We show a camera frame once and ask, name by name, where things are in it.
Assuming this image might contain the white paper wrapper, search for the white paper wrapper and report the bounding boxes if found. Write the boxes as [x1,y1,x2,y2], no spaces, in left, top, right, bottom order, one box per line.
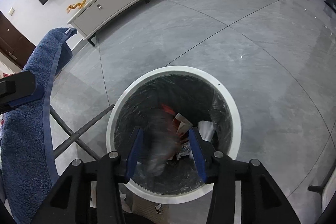
[198,121,215,141]

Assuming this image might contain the clear grey plastic bag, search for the clear grey plastic bag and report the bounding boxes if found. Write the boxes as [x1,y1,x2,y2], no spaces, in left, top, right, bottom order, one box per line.
[144,105,179,177]

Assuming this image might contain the red snack wrapper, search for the red snack wrapper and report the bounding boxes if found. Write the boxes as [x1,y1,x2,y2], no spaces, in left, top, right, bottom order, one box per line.
[161,104,193,144]

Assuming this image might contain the black trash bin liner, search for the black trash bin liner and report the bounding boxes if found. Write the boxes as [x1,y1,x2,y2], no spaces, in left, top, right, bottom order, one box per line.
[110,75,231,195]

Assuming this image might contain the white round trash bin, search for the white round trash bin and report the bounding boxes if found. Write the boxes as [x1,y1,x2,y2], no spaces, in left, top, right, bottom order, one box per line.
[106,66,242,204]

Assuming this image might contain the dark brown entrance door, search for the dark brown entrance door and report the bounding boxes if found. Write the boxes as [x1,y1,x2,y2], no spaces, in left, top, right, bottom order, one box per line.
[0,13,36,69]

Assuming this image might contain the grey metal table legs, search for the grey metal table legs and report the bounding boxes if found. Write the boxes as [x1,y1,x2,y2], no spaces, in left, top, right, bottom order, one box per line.
[50,104,114,160]

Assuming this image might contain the blue fluffy towel mat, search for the blue fluffy towel mat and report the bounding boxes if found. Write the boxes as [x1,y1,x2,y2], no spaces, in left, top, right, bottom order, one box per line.
[1,28,77,223]

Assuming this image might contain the beige wall switch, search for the beige wall switch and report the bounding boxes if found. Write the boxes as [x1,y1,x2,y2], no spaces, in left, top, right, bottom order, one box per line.
[8,7,15,16]

